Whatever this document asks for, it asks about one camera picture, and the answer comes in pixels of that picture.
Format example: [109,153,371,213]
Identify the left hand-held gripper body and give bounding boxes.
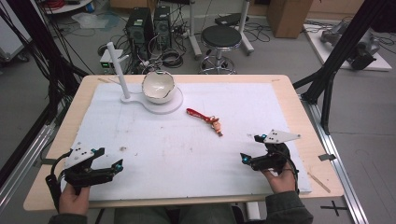
[61,142,116,196]

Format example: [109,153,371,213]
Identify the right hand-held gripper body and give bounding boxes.
[251,129,302,175]

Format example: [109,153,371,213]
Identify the red handled small tool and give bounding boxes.
[185,107,224,137]

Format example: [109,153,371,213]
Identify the white stand with post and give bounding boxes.
[106,41,185,116]

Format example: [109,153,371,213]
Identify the person's right hand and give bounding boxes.
[260,168,298,195]

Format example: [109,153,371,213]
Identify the person's left hand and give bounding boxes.
[58,182,92,217]

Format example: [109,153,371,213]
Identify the thin wooden stick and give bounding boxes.
[306,171,332,194]

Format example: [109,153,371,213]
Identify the white table leg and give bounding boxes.
[245,201,262,222]

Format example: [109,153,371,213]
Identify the white foam board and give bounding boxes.
[60,81,313,202]

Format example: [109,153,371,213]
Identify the person's legs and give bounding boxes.
[113,203,248,224]

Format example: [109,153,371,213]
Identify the white eggshell-shaped bowl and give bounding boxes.
[141,69,177,105]

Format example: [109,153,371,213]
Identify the white power supply box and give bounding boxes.
[99,48,126,75]

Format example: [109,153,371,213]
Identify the white metal stand leg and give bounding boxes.
[186,0,204,61]
[237,0,255,57]

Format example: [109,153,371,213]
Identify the black round stool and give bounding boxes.
[198,24,244,76]

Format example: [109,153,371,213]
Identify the white floor board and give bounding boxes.
[303,22,393,72]

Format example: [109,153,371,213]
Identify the black flat pad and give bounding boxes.
[214,12,250,27]

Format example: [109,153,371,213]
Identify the brown cardboard box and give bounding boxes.
[266,0,314,39]

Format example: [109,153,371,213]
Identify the large black computer tower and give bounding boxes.
[125,7,154,62]

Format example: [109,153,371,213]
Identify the clear plastic bag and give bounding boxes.
[71,11,121,31]

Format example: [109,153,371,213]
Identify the grey robot device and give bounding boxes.
[319,21,381,71]

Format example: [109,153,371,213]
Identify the small black computer tower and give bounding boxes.
[152,5,173,51]

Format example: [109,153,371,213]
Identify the white round table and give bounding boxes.
[39,0,94,15]

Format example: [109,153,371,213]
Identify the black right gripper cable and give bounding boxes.
[277,150,301,196]

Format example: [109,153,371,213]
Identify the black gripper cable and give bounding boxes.
[45,149,74,214]
[277,150,301,196]

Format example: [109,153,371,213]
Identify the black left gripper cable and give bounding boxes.
[45,149,74,214]

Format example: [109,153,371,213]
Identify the aluminium rail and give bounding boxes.
[0,123,58,213]
[300,93,371,224]

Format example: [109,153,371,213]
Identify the black metal frame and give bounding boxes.
[291,0,396,135]

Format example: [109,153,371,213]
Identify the black frame with cables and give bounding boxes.
[0,0,91,189]

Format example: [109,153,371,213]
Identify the coiled black cables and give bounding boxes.
[159,47,185,69]

